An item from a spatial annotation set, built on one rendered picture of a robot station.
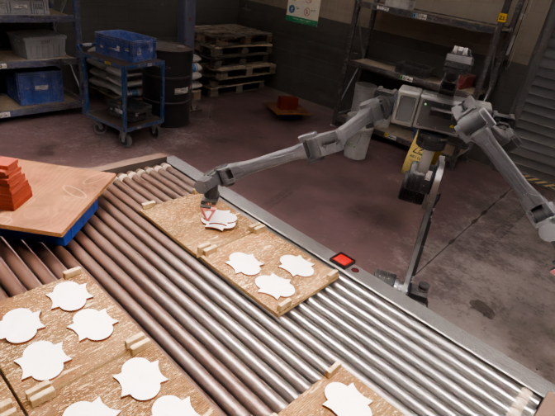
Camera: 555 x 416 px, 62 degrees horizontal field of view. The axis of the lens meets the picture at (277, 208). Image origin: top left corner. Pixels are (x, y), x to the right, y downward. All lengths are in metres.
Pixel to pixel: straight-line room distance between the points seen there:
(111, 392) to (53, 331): 0.29
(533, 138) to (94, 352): 5.46
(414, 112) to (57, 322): 1.60
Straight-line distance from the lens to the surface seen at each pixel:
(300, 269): 1.76
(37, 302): 1.63
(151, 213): 2.04
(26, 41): 5.74
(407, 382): 1.51
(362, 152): 5.47
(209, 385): 1.37
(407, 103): 2.14
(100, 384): 1.36
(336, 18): 7.13
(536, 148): 6.15
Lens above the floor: 1.97
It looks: 29 degrees down
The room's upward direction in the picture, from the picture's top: 9 degrees clockwise
